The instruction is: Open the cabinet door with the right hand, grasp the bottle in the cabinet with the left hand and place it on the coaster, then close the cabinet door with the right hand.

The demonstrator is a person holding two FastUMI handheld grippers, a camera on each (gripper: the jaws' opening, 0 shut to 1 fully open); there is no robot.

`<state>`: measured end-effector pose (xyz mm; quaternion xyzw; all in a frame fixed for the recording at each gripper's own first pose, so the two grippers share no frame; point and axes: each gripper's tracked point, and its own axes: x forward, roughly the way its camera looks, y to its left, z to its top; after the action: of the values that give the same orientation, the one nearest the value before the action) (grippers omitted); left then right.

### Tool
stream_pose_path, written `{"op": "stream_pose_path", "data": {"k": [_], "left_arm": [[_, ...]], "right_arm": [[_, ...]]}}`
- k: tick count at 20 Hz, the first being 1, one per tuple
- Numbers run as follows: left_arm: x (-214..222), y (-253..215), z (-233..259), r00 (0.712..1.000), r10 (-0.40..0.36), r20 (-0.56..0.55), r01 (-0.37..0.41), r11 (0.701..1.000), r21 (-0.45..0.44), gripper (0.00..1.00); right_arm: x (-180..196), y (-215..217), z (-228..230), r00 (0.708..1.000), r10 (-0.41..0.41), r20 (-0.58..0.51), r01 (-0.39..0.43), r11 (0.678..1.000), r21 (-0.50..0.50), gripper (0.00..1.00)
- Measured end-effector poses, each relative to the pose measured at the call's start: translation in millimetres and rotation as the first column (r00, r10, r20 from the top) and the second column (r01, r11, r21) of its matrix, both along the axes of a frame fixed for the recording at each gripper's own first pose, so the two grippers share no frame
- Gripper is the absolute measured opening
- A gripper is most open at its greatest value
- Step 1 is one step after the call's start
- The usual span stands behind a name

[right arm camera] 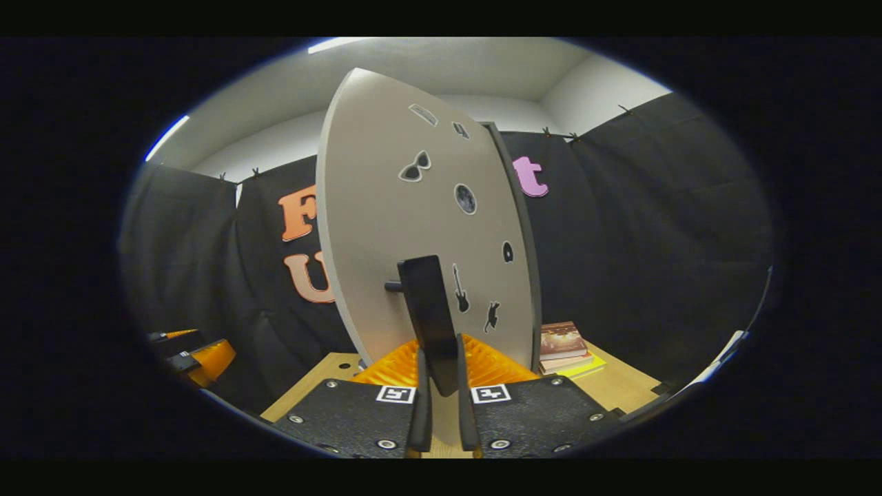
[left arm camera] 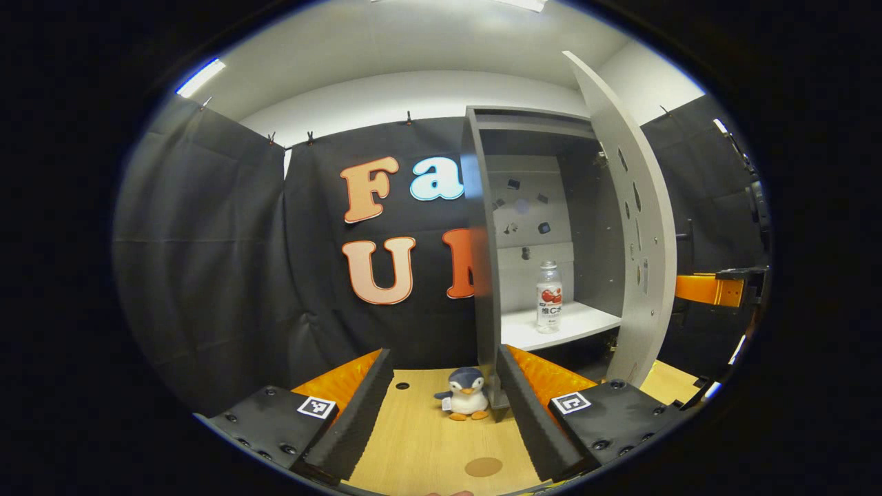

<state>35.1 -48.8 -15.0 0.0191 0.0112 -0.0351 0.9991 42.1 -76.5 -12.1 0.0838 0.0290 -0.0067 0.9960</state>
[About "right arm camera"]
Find yellow book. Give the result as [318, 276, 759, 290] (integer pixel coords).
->
[551, 354, 608, 380]

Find black door handle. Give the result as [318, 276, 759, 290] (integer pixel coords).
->
[384, 254, 462, 399]

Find white book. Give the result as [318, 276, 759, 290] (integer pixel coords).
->
[541, 352, 595, 373]

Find brown cover book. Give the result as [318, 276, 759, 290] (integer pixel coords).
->
[539, 320, 589, 361]

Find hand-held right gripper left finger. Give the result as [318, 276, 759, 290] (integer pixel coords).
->
[265, 336, 434, 459]

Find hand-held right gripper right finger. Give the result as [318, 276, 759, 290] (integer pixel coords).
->
[455, 333, 625, 457]

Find beige cabinet door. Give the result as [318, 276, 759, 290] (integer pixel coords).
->
[315, 67, 537, 376]

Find black backdrop cloth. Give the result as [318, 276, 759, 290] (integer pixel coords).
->
[121, 93, 772, 414]

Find ceiling light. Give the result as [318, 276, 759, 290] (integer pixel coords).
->
[144, 114, 191, 163]
[307, 37, 367, 55]

